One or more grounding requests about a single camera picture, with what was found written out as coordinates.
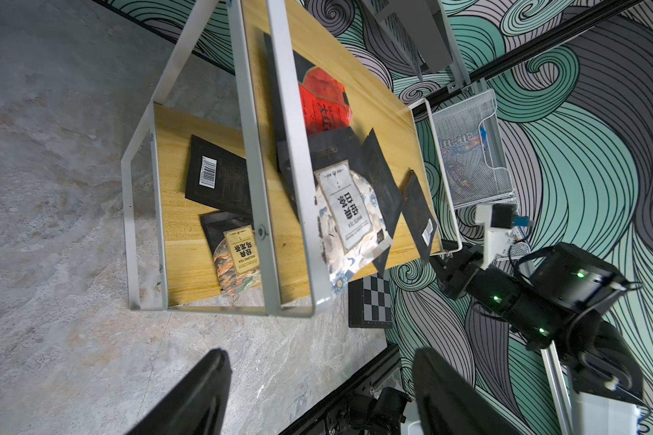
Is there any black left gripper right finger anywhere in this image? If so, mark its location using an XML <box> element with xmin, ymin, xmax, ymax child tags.
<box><xmin>412</xmin><ymin>348</ymin><xmax>520</xmax><ymax>435</ymax></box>

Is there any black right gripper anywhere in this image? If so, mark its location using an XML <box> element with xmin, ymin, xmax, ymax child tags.
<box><xmin>431</xmin><ymin>246</ymin><xmax>484</xmax><ymax>300</ymax></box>

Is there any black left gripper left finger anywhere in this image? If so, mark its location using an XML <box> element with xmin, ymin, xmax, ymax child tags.
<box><xmin>129</xmin><ymin>349</ymin><xmax>232</xmax><ymax>434</ymax></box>

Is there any black tea bag back side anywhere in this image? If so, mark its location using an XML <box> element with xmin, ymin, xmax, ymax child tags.
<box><xmin>403</xmin><ymin>170</ymin><xmax>437</xmax><ymax>266</ymax></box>

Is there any red tea bag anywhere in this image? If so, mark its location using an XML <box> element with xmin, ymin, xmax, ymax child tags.
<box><xmin>299</xmin><ymin>66</ymin><xmax>353</xmax><ymax>136</ymax></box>

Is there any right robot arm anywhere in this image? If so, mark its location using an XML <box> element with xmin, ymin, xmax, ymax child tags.
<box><xmin>431</xmin><ymin>243</ymin><xmax>653</xmax><ymax>434</ymax></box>

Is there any yellow label tea bag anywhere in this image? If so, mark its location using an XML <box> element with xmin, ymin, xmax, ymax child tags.
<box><xmin>200</xmin><ymin>211</ymin><xmax>262</xmax><ymax>295</ymax></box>

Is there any white metal wooden shelf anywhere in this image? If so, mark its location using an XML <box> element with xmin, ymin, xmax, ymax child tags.
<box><xmin>120</xmin><ymin>0</ymin><xmax>464</xmax><ymax>319</ymax></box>

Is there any black barcode tea bag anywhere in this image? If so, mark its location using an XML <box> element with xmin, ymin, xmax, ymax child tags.
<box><xmin>185</xmin><ymin>136</ymin><xmax>252</xmax><ymax>217</ymax></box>

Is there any black chessboard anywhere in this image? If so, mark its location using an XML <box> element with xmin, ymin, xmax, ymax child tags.
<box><xmin>348</xmin><ymin>270</ymin><xmax>394</xmax><ymax>329</ymax></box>

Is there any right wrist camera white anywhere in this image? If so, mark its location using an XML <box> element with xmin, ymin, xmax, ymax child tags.
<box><xmin>475</xmin><ymin>202</ymin><xmax>533</xmax><ymax>270</ymax></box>

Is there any black wire mesh basket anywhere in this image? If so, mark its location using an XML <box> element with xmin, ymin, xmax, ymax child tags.
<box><xmin>432</xmin><ymin>89</ymin><xmax>514</xmax><ymax>210</ymax></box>

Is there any black frame post right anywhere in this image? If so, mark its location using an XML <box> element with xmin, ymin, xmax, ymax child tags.
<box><xmin>424</xmin><ymin>0</ymin><xmax>642</xmax><ymax>106</ymax></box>

